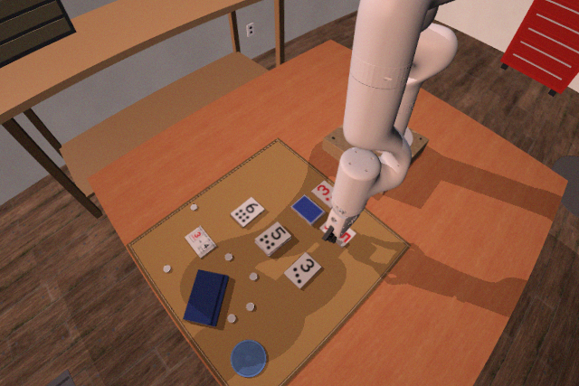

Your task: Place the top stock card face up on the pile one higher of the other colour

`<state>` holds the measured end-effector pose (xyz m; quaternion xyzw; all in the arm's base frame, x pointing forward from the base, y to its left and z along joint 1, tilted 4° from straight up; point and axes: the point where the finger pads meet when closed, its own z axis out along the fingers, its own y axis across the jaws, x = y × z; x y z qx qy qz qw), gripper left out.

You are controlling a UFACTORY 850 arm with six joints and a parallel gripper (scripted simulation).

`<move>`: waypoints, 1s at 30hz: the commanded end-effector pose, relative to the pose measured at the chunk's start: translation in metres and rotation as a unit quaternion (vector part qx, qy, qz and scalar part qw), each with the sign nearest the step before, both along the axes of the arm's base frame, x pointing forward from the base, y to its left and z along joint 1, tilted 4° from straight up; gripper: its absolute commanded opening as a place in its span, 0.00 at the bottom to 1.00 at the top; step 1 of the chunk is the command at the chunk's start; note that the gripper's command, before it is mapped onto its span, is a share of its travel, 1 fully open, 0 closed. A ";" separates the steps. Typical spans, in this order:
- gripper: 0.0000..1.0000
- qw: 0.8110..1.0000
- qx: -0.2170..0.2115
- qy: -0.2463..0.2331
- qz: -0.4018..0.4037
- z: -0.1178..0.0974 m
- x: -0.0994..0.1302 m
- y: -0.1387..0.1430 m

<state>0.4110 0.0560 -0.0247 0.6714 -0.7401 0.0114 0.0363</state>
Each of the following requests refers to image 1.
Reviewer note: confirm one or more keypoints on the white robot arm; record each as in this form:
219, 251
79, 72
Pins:
384, 49

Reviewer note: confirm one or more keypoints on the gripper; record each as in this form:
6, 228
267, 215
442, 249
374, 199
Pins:
338, 223

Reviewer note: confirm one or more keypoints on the dark blue notebook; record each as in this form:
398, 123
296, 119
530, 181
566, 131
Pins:
206, 299

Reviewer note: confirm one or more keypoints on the tan card cloth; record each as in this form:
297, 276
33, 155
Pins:
289, 322
328, 337

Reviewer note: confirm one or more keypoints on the blue round disc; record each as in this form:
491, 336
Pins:
248, 358

